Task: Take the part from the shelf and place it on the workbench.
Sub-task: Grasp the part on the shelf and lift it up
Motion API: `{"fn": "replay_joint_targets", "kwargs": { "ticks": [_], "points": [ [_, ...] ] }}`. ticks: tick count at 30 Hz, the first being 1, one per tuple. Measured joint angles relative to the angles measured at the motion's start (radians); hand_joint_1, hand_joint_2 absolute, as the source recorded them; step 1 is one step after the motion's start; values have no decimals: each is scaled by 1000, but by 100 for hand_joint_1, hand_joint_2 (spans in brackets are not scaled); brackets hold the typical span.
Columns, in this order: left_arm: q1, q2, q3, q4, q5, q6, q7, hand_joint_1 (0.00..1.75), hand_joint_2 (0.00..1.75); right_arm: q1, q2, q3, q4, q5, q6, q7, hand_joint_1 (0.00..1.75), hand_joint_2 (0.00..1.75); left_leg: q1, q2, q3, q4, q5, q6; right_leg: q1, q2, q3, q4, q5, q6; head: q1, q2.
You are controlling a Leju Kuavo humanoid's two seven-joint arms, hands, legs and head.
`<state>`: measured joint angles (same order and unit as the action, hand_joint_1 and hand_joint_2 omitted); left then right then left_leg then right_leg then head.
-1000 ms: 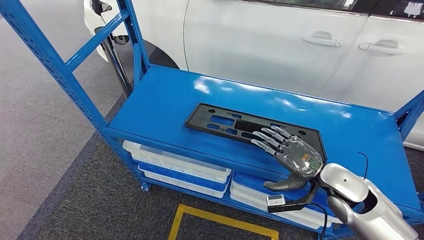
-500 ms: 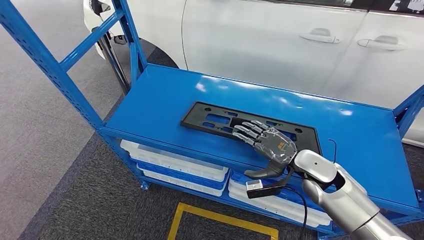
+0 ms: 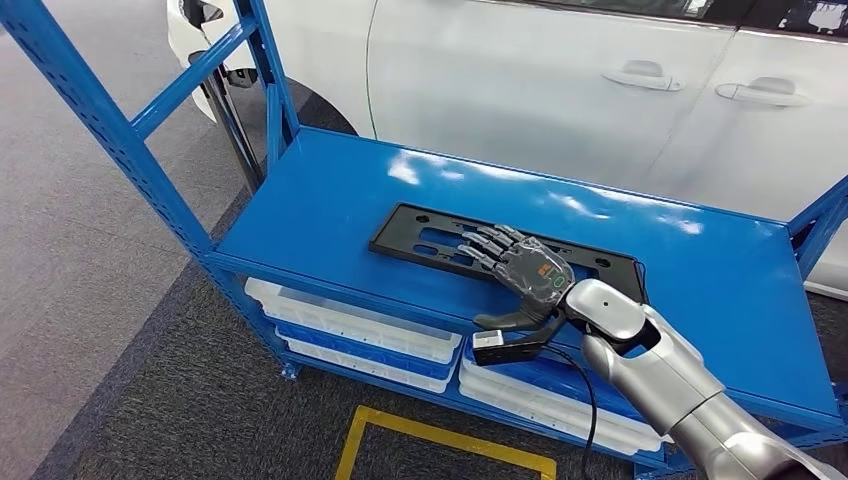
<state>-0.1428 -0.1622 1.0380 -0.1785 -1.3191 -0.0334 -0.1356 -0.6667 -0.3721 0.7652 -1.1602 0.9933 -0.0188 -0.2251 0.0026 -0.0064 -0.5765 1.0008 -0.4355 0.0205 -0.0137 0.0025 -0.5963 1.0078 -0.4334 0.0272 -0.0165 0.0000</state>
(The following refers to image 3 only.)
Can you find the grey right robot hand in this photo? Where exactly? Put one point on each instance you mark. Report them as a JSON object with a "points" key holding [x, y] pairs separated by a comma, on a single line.
{"points": [[536, 278]]}

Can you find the white car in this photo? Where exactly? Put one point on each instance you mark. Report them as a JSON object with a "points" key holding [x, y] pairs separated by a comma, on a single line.
{"points": [[530, 86]]}

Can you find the blue metal shelf rack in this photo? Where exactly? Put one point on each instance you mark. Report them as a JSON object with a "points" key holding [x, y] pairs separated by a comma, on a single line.
{"points": [[331, 199]]}

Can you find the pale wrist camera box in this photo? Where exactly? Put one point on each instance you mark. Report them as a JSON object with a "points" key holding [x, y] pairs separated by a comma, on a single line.
{"points": [[510, 351]]}

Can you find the dark metal pole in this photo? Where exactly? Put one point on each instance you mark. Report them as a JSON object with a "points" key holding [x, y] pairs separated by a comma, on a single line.
{"points": [[232, 126]]}

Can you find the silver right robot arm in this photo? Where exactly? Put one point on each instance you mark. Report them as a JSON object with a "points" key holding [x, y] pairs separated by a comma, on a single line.
{"points": [[662, 378]]}

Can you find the white plastic bin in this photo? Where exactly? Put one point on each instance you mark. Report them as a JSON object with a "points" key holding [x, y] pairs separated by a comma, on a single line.
{"points": [[517, 412], [371, 374], [503, 387], [358, 331]]}

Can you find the black plastic bracket part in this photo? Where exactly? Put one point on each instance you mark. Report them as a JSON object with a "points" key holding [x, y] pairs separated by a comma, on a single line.
{"points": [[394, 235]]}

